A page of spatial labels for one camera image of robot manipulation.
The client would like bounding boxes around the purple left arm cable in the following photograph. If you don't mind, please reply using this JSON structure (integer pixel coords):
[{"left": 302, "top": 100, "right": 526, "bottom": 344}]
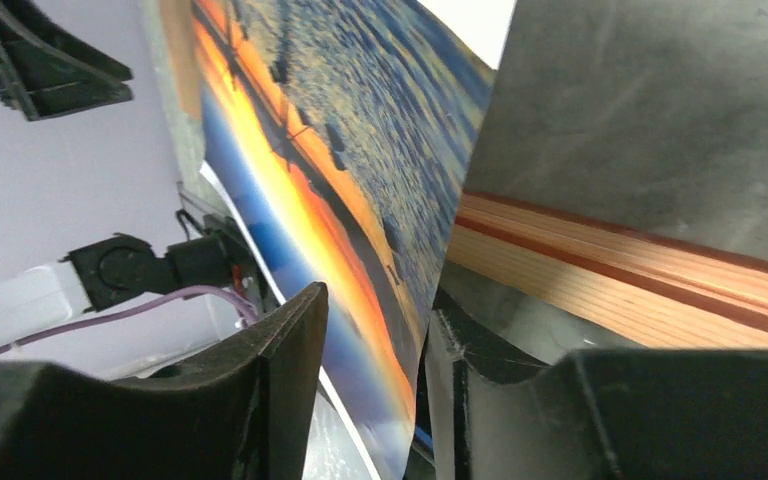
[{"left": 0, "top": 284, "right": 259, "bottom": 362}]

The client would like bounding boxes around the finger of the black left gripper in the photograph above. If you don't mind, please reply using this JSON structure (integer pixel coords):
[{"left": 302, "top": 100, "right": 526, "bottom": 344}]
[{"left": 0, "top": 1, "right": 134, "bottom": 121}]

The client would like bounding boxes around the sunset landscape photo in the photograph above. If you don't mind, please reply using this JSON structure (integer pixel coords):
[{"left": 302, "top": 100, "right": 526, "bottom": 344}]
[{"left": 158, "top": 0, "right": 518, "bottom": 480}]

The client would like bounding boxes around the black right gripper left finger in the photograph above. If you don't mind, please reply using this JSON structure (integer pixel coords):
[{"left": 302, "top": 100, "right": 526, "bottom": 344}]
[{"left": 0, "top": 282, "right": 328, "bottom": 479}]

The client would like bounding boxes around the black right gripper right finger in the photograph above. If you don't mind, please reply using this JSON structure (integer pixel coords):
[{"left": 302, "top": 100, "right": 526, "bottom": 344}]
[{"left": 425, "top": 292, "right": 768, "bottom": 479}]

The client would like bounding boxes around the orange wooden picture frame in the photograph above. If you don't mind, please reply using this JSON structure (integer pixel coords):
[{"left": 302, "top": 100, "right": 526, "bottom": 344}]
[{"left": 447, "top": 193, "right": 768, "bottom": 348}]

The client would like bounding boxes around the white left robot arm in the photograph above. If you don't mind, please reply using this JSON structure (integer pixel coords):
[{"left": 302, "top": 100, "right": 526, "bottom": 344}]
[{"left": 0, "top": 1, "right": 260, "bottom": 355}]

